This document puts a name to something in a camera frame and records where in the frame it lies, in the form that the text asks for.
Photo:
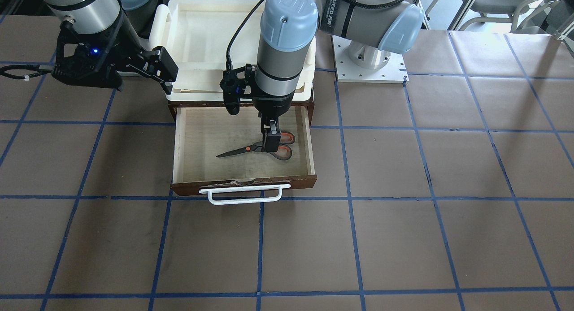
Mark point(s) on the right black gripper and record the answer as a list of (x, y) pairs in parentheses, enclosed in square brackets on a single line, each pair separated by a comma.
[(120, 45)]

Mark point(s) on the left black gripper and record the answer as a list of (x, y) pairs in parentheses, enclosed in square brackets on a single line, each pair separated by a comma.
[(279, 106)]

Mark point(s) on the grey orange scissors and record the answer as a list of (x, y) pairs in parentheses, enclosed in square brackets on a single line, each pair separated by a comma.
[(283, 153)]

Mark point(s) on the wooden drawer with white handle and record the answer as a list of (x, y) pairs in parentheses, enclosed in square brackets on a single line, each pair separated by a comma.
[(203, 134)]

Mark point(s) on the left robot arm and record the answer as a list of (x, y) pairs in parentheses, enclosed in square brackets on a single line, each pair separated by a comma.
[(287, 29)]

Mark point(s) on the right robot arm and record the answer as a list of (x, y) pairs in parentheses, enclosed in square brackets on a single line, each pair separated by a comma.
[(88, 16)]

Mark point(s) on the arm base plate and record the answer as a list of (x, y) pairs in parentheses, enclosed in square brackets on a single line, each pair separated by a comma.
[(360, 63)]

